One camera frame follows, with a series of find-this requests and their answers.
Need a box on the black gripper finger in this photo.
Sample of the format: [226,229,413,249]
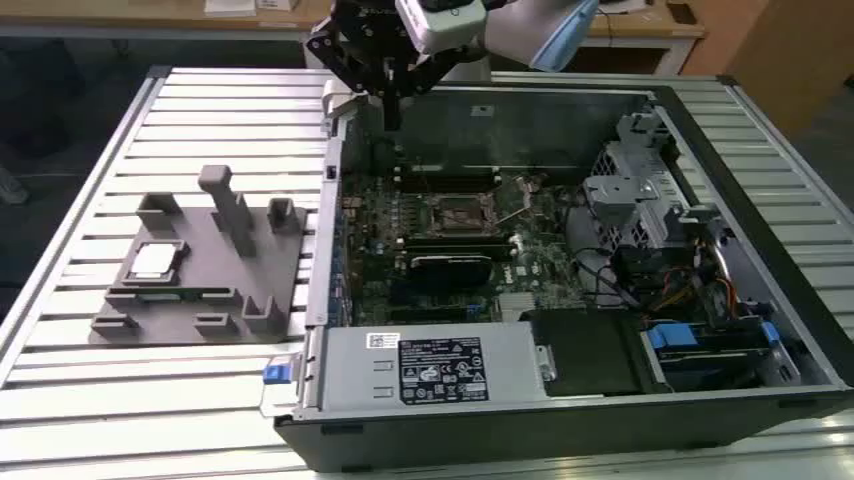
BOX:
[305,28,395,133]
[393,45,470,133]

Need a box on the metal socket cover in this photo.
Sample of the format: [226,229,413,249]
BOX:
[489,173,537,226]

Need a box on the silver CPU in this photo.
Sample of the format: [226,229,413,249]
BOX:
[130,243,183,279]

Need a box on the CPU socket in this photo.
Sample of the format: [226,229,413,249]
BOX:
[429,193,501,237]

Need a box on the white paper sheet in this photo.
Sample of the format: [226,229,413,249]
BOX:
[203,0,257,17]

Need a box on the wooden desk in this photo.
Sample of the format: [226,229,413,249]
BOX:
[0,0,709,76]

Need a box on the silver drive cage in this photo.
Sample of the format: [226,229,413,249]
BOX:
[579,112,722,251]

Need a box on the green motherboard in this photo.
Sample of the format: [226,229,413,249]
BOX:
[337,169,589,326]

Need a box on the black graphics card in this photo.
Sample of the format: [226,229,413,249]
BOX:
[406,252,495,291]

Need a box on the grey parts rack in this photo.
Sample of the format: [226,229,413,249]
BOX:
[88,163,313,346]

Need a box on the silver heat sink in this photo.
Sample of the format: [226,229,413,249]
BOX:
[499,293,539,319]

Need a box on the black expansion slot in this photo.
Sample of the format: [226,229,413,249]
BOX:
[389,305,469,324]

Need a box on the brown wooden cabinet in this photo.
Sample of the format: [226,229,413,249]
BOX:
[680,0,854,144]

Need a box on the green RAM stick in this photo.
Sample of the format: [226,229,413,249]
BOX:
[136,292,202,305]

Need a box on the silver power supply unit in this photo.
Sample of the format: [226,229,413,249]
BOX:
[313,322,559,411]

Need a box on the black plastic shroud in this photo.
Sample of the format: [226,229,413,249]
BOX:
[533,309,646,396]

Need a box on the black PC case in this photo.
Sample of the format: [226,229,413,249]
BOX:
[273,74,854,474]

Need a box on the grey case handle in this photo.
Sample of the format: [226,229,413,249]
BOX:
[319,78,367,135]

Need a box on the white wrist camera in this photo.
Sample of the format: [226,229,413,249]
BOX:
[397,0,493,55]

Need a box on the coloured wire bundle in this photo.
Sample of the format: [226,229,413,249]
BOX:
[640,264,742,321]

